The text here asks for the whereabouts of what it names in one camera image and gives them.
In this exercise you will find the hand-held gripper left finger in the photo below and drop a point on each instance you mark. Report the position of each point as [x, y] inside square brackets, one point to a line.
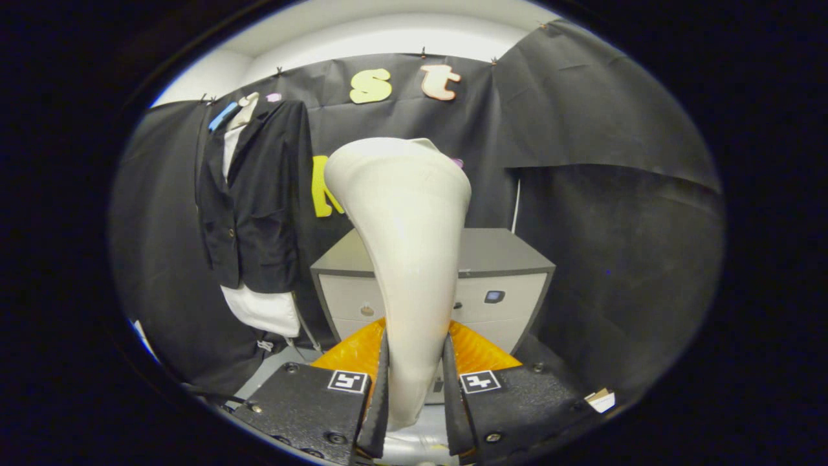
[310, 408]

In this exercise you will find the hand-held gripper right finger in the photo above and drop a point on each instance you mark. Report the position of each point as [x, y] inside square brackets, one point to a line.
[517, 408]

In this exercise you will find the white shirt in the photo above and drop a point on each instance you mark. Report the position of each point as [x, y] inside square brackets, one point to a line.
[265, 310]

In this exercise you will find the black suit jacket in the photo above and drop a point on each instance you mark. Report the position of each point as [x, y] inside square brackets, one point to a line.
[259, 226]

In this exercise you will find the white clothes hanger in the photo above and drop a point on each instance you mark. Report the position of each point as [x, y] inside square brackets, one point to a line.
[246, 111]

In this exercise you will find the grey cabinet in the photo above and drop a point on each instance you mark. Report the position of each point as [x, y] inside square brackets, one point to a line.
[511, 323]

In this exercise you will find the small white card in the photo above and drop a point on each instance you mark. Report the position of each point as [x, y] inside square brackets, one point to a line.
[601, 401]

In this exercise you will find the small blue-lit cabinet button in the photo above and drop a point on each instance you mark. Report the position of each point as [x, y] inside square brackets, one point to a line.
[494, 296]

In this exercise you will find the black backdrop cloth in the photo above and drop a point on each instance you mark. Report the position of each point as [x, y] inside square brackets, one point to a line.
[614, 259]

